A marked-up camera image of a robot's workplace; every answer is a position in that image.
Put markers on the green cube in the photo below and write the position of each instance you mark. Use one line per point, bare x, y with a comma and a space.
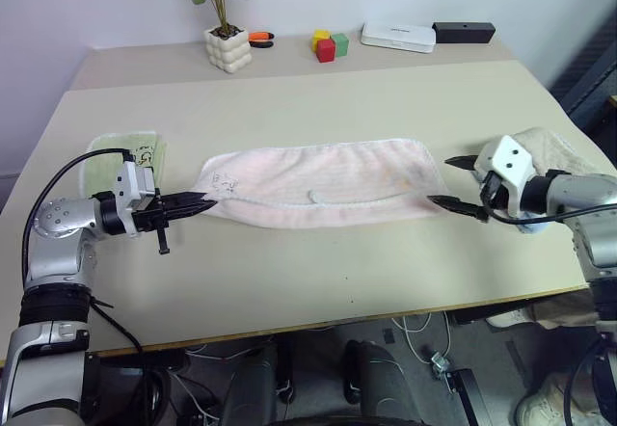
341, 45

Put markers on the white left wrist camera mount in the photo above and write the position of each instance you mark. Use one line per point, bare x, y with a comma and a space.
132, 185

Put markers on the beige towel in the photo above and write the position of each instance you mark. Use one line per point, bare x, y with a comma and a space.
554, 149

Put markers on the dark rounded shape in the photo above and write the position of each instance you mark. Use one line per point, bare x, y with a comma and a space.
250, 387
381, 387

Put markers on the orange and black tool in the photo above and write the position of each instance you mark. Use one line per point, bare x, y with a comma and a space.
260, 37

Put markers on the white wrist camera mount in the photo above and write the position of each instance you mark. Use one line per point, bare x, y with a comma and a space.
511, 161
132, 185

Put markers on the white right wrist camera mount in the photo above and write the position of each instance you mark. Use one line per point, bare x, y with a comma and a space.
511, 161

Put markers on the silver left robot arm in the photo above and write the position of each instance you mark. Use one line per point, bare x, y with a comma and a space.
58, 223

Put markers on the black rectangular box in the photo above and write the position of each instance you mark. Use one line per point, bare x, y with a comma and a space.
465, 32

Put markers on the white sneaker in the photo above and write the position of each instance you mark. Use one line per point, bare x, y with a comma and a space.
508, 318

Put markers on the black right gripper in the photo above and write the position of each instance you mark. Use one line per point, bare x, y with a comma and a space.
492, 192

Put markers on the small metal clamp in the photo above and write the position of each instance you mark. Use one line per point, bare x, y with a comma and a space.
439, 365

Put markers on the black bar under table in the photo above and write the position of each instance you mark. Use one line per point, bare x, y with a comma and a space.
470, 397

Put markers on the pink towel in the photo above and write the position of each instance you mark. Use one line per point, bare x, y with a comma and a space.
328, 180

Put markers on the green plant in white pot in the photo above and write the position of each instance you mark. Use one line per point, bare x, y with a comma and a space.
226, 50

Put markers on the red cube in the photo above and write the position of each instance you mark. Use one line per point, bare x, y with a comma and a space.
326, 51

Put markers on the white flat box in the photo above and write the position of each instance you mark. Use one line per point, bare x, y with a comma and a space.
397, 36

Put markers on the green towel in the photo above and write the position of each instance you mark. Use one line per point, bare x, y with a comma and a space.
103, 156

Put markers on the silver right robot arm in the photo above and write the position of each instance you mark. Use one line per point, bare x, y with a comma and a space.
588, 233

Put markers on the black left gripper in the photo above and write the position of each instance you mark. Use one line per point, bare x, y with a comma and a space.
147, 218

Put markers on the yellow cube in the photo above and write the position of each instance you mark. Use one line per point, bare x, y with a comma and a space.
320, 35

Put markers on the beige sneaker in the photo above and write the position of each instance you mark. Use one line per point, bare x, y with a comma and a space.
544, 404

